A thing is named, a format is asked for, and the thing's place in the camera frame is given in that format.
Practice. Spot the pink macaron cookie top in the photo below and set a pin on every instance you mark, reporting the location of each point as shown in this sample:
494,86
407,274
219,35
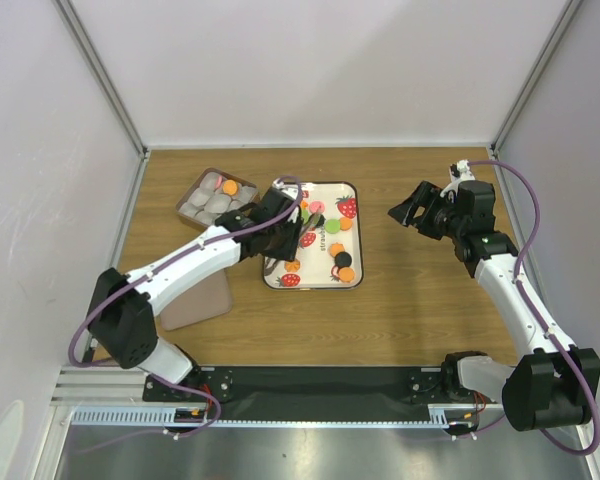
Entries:
317,206

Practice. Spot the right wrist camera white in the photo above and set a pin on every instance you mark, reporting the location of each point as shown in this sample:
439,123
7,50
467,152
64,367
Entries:
460,172

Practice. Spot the orange cookie bottom right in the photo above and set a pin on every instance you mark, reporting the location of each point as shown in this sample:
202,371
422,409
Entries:
346,274

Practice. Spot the orange cookie upper right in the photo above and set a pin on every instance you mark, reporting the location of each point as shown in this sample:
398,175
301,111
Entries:
345,223

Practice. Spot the brown cookie tin box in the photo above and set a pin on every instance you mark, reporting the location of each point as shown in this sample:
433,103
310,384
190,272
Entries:
204,201

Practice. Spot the green macaron cookie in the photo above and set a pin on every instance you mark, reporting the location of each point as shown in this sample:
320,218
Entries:
332,226
305,216

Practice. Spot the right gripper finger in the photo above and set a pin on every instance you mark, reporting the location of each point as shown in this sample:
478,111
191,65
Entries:
405,213
427,199

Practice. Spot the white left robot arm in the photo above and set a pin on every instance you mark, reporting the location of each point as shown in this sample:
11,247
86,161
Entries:
123,308

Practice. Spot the black sandwich cookie lower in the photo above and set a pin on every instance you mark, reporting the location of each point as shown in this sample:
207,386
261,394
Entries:
342,260

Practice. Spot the green macaron cookie right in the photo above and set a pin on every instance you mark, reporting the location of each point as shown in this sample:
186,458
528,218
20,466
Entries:
332,226

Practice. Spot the brown tin lid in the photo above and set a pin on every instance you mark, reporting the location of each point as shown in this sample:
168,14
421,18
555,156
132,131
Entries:
206,300

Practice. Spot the white strawberry print tray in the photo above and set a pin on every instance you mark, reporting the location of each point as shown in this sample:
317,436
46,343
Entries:
316,250

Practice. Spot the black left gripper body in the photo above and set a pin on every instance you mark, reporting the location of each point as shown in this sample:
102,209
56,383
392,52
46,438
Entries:
283,240

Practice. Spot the aluminium frame rail front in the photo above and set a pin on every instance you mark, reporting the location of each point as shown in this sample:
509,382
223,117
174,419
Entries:
109,396

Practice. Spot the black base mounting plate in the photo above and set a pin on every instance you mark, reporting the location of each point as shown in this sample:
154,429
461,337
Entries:
334,394

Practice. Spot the orange flower shaped cookie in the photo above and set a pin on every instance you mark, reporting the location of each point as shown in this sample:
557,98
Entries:
292,266

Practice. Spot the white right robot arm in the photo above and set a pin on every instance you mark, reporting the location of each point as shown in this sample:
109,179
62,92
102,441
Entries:
554,382

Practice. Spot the orange waffle round cookie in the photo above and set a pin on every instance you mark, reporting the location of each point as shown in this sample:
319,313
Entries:
230,187

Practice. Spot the green macaron cookie left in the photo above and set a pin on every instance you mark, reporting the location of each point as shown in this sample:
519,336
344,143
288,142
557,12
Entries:
305,216

